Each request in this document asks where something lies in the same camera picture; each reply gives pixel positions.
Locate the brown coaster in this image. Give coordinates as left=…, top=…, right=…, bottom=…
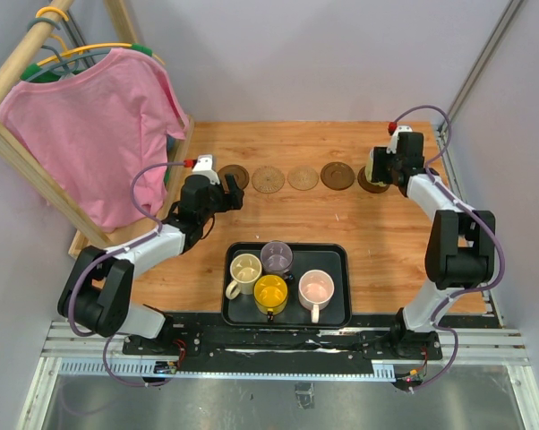
left=218, top=164, right=250, bottom=192
left=320, top=161, right=355, bottom=191
left=357, top=166, right=389, bottom=194

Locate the pale green mug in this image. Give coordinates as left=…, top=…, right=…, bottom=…
left=364, top=149, right=386, bottom=188

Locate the woven coaster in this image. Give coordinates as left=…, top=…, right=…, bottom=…
left=252, top=166, right=285, bottom=194
left=287, top=166, right=319, bottom=191

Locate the pink mug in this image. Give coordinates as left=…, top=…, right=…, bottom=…
left=298, top=270, right=335, bottom=324

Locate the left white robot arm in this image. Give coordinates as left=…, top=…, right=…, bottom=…
left=57, top=174, right=244, bottom=355

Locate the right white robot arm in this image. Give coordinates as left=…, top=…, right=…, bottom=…
left=366, top=125, right=495, bottom=358

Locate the cream mug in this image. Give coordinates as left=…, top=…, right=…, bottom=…
left=225, top=254, right=262, bottom=300

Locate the purple mug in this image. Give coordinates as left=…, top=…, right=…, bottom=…
left=260, top=241, right=294, bottom=276

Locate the yellow mug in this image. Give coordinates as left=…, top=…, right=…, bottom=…
left=253, top=275, right=289, bottom=323

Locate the black serving tray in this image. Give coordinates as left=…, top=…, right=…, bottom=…
left=221, top=243, right=352, bottom=329

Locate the wooden clothes rack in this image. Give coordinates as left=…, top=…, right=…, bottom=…
left=0, top=1, right=194, bottom=256

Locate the pink t-shirt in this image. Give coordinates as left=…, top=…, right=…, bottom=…
left=0, top=48, right=188, bottom=232

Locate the yellow hanger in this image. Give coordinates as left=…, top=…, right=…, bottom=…
left=28, top=1, right=165, bottom=66

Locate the grey-blue hanger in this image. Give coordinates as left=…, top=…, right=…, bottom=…
left=27, top=17, right=109, bottom=72

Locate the green hanger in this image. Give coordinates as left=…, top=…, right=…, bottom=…
left=20, top=43, right=165, bottom=82

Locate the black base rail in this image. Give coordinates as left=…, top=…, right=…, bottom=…
left=70, top=308, right=503, bottom=382

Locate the aluminium frame post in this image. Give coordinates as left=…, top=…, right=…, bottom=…
left=434, top=0, right=528, bottom=135

